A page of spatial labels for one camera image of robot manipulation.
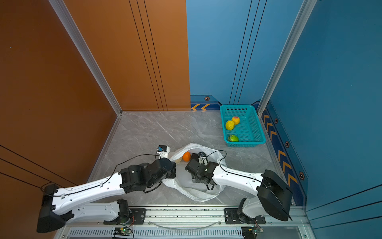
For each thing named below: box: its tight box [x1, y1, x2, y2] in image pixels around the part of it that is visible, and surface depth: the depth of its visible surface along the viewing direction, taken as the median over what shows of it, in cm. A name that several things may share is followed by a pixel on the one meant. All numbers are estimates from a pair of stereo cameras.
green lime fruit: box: [227, 134, 240, 142], surface depth 98 cm
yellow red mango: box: [231, 116, 241, 125], surface depth 111 cm
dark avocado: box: [191, 152, 199, 161], surface depth 93 cm
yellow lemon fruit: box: [225, 119, 235, 131], surface depth 107 cm
